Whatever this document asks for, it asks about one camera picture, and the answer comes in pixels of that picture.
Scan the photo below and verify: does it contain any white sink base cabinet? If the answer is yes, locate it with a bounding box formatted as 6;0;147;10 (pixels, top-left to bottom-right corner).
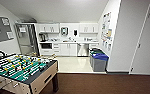
59;43;78;57

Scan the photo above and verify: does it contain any wall poster board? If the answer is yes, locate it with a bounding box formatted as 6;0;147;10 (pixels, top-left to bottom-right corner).
100;11;113;42

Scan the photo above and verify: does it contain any white door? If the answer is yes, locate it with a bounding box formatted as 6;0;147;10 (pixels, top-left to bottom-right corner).
129;3;150;76

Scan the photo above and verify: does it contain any white drawer stack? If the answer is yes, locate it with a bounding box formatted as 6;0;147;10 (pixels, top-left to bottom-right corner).
88;43;100;51
52;43;61;56

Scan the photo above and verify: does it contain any grey bin blue lid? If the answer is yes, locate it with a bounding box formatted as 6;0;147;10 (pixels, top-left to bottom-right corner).
91;53;110;72

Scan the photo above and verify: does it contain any grey bin green lid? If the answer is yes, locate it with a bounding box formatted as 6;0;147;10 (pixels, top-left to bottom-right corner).
89;48;105;68

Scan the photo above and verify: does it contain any foosball gaming table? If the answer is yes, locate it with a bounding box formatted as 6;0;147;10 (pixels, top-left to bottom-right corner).
0;53;60;94

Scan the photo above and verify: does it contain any stainless steel refrigerator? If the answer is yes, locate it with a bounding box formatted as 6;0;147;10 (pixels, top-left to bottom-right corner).
14;22;40;57

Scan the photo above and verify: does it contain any built-in microwave oven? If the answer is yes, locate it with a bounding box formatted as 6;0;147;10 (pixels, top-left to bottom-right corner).
40;42;53;50

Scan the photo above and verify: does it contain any grey notice board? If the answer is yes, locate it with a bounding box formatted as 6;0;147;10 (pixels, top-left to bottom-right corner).
0;15;15;44

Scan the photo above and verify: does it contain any chrome sink faucet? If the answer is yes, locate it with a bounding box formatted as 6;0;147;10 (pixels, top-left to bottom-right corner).
68;36;73;42

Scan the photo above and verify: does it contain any black coffee machine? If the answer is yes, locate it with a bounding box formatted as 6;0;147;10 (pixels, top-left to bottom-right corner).
38;32;47;43

